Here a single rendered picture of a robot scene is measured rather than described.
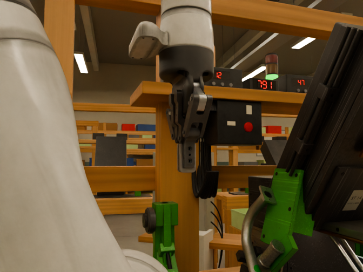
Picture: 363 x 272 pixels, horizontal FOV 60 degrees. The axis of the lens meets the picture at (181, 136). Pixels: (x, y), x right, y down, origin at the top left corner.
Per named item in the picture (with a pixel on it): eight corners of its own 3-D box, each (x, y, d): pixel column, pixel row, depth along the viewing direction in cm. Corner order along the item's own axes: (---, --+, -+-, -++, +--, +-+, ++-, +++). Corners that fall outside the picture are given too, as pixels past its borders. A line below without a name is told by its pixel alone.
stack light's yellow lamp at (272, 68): (280, 74, 128) (280, 63, 129) (269, 73, 127) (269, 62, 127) (273, 77, 133) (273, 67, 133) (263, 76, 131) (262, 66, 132)
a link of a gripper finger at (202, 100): (185, 76, 39) (181, 92, 41) (194, 97, 36) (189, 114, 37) (203, 78, 40) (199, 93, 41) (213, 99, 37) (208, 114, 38)
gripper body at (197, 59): (224, 42, 40) (225, 115, 40) (200, 62, 48) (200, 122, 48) (168, 35, 38) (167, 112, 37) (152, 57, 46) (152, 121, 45)
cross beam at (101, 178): (367, 184, 147) (365, 164, 147) (71, 193, 107) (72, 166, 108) (357, 183, 151) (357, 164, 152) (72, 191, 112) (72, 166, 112)
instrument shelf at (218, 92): (369, 108, 123) (369, 97, 123) (142, 93, 96) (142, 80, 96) (323, 116, 147) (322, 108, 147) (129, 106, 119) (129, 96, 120)
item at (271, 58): (280, 63, 129) (280, 53, 129) (269, 62, 127) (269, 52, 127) (273, 67, 133) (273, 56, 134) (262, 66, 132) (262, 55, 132)
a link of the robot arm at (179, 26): (126, 60, 45) (127, 18, 46) (200, 67, 49) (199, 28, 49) (138, 36, 36) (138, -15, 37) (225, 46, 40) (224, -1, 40)
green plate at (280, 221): (311, 257, 80) (326, 177, 83) (285, 251, 77) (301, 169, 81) (284, 246, 90) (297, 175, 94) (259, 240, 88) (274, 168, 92)
